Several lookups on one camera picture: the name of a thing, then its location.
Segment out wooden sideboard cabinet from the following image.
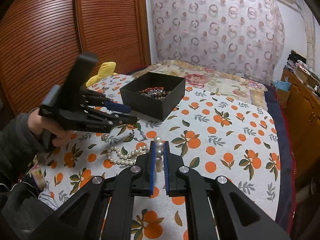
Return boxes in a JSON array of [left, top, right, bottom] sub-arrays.
[[281, 68, 319, 179]]

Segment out blue gift bag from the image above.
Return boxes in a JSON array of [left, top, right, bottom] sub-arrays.
[[272, 77, 291, 92]]

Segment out brown louvered wardrobe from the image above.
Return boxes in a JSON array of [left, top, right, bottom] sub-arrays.
[[1, 0, 151, 114]]

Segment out cardboard box on sideboard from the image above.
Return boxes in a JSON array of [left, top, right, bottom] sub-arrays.
[[296, 67, 319, 88]]

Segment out silver chain necklace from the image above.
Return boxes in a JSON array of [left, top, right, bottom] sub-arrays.
[[101, 127, 148, 143]]

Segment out grey sleeve left forearm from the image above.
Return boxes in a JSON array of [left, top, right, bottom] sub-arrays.
[[1, 109, 43, 187]]

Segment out silver jewelry in box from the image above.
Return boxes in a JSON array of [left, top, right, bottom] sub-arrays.
[[138, 87, 168, 98]]

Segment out red cord jade bracelet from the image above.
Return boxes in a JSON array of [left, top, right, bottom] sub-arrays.
[[138, 87, 161, 94]]

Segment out person left hand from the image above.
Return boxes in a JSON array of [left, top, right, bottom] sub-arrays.
[[28, 108, 73, 147]]

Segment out tied beige side curtain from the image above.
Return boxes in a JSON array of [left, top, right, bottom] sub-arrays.
[[295, 0, 316, 70]]

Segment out black square jewelry box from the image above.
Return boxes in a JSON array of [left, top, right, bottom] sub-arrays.
[[120, 72, 185, 121]]

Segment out white pearl necklace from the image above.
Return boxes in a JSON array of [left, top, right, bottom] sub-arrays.
[[106, 135, 164, 173]]

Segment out floral bed blanket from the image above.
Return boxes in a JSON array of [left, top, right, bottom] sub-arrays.
[[132, 60, 267, 110]]

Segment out orange print tablecloth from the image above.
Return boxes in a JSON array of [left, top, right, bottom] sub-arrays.
[[31, 73, 287, 239]]

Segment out yellow plush toy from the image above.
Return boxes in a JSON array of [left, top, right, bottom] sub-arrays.
[[86, 62, 116, 88]]

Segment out sheer circle pattern curtain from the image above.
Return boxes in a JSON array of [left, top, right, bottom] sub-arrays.
[[151, 0, 285, 84]]

